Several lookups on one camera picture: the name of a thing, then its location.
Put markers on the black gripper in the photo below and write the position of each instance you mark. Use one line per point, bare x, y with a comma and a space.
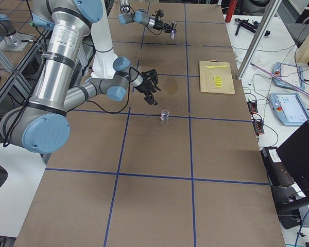
159, 24
143, 87

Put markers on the steel jigger measuring cup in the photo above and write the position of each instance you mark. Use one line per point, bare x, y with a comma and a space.
173, 29

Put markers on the clear glass shaker cup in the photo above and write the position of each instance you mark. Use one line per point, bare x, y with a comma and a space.
164, 115

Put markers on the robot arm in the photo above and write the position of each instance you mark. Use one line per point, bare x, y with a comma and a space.
40, 124
128, 15

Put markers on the wooden cutting board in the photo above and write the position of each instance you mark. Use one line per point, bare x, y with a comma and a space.
206, 78

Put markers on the yellow plastic knife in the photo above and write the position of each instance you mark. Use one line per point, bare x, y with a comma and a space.
215, 66

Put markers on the red bottle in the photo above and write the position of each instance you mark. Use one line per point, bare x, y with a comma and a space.
231, 9

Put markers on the lemon slice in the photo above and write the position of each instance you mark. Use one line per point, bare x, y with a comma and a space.
218, 81

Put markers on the black tripod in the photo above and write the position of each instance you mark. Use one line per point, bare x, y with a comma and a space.
253, 26

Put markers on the grey office chair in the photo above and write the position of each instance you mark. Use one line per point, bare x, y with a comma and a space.
299, 31

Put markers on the far teach pendant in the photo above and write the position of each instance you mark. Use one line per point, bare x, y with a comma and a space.
291, 73

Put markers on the teach pendant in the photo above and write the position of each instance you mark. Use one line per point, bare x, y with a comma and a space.
289, 108
291, 73

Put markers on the near teach pendant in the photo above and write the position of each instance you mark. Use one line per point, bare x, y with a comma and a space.
289, 108

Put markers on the black monitor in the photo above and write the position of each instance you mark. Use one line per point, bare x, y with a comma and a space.
294, 154

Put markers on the aluminium frame post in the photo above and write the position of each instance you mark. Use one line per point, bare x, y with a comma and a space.
265, 21

